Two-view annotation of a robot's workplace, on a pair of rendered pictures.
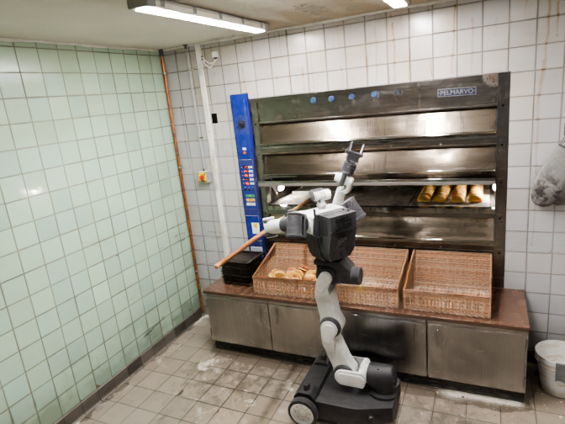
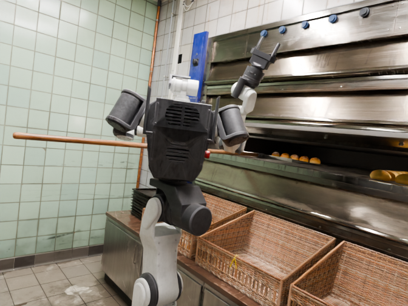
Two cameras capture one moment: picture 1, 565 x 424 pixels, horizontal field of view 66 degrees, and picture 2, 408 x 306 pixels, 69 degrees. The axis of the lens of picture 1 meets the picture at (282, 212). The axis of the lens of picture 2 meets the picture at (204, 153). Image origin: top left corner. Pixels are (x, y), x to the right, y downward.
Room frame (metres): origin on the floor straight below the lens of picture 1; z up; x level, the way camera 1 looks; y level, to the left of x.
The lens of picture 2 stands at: (1.48, -0.82, 1.28)
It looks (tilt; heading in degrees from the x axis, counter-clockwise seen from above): 3 degrees down; 22
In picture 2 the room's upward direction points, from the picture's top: 7 degrees clockwise
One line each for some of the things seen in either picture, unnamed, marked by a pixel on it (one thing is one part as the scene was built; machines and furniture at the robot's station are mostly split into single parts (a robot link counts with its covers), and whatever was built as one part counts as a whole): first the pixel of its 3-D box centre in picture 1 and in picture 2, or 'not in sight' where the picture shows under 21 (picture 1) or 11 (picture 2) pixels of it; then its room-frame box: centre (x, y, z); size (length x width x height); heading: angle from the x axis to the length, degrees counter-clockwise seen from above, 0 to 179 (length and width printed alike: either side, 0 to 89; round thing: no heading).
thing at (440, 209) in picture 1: (370, 209); (299, 170); (3.36, -0.70, 1.16); 1.80 x 0.06 x 0.04; 64
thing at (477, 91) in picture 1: (364, 101); (319, 31); (3.36, -0.70, 1.99); 1.80 x 0.08 x 0.21; 64
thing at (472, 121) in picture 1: (365, 128); (312, 63); (3.34, -0.69, 1.80); 1.79 x 0.11 x 0.19; 64
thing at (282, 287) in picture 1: (294, 268); (192, 218); (3.35, -0.05, 0.72); 0.56 x 0.49 x 0.28; 65
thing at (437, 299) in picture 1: (448, 280); (382, 305); (2.83, -1.12, 0.72); 0.56 x 0.49 x 0.28; 64
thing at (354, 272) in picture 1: (338, 270); (180, 204); (2.55, -0.32, 1.00); 0.28 x 0.13 x 0.18; 65
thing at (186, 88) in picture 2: (321, 197); (184, 89); (2.60, -0.25, 1.47); 0.10 x 0.07 x 0.09; 119
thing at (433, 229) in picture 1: (370, 226); (293, 193); (3.34, -0.69, 1.02); 1.79 x 0.11 x 0.19; 64
